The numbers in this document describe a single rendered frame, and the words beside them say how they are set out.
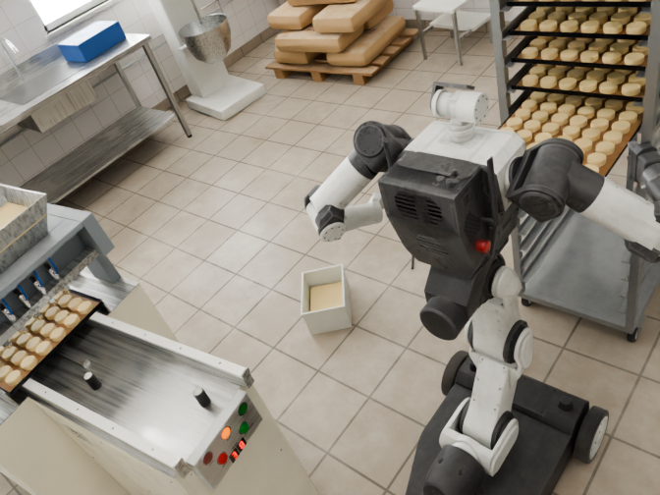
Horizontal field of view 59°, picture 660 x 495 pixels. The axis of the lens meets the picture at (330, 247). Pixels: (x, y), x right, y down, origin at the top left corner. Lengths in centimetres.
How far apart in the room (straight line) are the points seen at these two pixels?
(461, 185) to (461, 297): 36
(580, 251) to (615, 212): 154
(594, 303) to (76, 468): 210
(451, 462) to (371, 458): 54
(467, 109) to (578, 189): 28
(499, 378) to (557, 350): 71
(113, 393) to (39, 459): 44
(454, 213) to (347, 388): 156
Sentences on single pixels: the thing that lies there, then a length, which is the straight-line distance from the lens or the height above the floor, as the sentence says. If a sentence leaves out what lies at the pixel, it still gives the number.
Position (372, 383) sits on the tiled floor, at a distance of 265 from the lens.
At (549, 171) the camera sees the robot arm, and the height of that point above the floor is 137.
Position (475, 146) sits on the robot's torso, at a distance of 136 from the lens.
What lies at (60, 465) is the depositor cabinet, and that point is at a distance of 235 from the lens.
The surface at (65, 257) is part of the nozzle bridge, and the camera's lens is 219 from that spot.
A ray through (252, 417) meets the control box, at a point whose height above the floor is 75.
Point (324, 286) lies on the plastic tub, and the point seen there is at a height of 6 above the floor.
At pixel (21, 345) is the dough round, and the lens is 224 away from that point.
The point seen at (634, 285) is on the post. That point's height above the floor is 40.
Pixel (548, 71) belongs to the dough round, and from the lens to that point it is 210.
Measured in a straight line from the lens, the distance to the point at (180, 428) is 174.
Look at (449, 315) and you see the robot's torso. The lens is 150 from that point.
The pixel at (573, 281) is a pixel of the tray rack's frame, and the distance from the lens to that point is 272.
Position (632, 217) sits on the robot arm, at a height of 125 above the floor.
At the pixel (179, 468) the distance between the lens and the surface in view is 162.
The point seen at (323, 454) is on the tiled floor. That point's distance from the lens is 253.
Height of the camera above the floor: 211
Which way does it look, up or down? 39 degrees down
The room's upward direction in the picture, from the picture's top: 20 degrees counter-clockwise
